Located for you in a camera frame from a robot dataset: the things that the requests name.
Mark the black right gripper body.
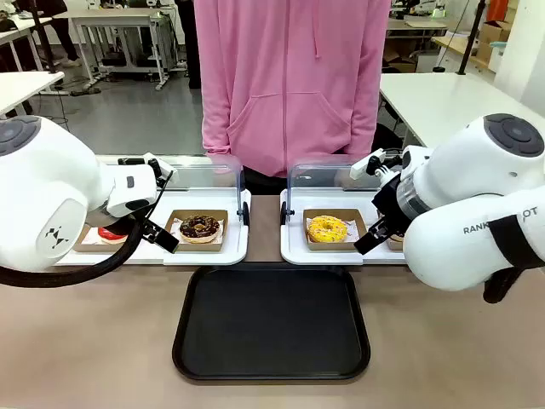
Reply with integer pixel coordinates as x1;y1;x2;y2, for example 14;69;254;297
371;172;410;228

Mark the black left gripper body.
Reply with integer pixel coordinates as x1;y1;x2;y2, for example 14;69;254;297
125;210;151;233

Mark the red glazed donut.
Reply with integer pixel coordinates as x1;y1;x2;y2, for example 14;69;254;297
97;226;129;245

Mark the chocolate glazed donut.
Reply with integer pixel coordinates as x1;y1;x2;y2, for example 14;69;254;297
178;214;223;245

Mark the white display tray clear lid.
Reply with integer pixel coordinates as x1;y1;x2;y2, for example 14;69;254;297
279;155;410;266
54;155;252;267

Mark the yellow sprinkled donut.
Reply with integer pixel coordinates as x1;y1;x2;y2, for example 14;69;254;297
307;215;348;245

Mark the black plastic serving tray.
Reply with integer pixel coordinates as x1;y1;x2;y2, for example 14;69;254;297
171;262;372;382

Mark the white table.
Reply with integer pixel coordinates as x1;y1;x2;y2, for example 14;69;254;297
0;70;66;119
377;72;545;151

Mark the person in pink hoodie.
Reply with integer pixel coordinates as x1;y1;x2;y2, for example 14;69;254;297
192;0;393;180

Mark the black pole stand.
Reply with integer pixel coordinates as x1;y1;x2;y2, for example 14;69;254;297
456;0;488;78
24;0;60;74

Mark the white desk with metal legs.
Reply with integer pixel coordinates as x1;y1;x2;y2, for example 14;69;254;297
53;6;182;91

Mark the person in dark clothes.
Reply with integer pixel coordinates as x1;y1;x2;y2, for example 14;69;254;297
37;0;83;68

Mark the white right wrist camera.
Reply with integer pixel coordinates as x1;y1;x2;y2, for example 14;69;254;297
348;147;404;181

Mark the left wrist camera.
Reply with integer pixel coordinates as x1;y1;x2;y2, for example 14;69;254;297
117;152;178;189

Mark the black sleeved cable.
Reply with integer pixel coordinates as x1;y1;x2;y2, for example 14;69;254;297
0;212;145;290

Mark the black strap with cable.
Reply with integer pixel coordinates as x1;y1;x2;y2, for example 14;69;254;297
482;215;545;305

